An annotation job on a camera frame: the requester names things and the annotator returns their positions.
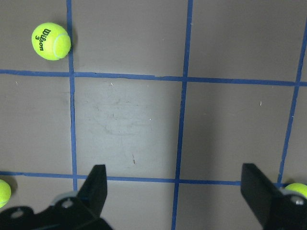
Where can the tennis ball centre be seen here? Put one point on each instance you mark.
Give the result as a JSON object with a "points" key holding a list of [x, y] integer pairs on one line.
{"points": [[51, 41]]}

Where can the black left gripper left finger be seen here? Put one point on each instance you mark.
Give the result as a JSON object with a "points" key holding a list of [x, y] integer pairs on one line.
{"points": [[93, 191]]}

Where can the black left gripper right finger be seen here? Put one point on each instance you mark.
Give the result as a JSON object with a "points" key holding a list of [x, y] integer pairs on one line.
{"points": [[261, 195]]}

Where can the tennis ball lower right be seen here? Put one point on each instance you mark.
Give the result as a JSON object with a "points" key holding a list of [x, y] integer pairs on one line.
{"points": [[298, 187]]}

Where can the tennis ball lower left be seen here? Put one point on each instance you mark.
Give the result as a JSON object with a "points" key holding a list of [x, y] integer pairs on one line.
{"points": [[5, 193]]}

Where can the tennis ball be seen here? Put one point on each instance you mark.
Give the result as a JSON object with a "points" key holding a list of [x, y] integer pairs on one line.
{"points": [[51, 41], [298, 187], [5, 193]]}

